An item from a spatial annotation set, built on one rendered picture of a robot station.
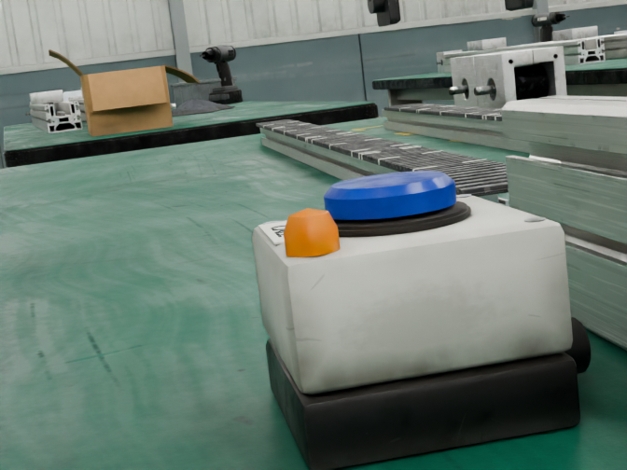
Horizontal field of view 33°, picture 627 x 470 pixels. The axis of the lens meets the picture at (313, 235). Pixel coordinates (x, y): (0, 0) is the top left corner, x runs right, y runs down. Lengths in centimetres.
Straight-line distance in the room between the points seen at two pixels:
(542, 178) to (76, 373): 20
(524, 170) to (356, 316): 17
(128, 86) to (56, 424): 228
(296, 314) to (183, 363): 15
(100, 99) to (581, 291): 227
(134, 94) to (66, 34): 886
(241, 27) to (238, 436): 1140
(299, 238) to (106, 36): 1123
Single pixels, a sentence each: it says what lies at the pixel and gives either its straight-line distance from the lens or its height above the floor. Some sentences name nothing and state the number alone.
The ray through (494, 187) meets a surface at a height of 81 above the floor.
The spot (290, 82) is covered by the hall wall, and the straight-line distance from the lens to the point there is 1180.
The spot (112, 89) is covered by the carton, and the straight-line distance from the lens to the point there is 263.
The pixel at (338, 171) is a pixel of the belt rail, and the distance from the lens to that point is 101.
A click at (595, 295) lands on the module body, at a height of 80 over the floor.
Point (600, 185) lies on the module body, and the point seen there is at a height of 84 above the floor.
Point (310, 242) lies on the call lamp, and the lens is 28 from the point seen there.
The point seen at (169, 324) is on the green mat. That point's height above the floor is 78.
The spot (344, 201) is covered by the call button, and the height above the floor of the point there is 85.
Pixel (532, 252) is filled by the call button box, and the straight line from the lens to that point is 30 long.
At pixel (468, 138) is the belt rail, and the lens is 124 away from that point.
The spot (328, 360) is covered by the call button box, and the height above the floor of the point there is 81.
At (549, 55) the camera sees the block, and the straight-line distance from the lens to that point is 148.
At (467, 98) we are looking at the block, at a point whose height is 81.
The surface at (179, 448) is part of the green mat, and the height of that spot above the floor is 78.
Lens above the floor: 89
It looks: 9 degrees down
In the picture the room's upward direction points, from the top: 7 degrees counter-clockwise
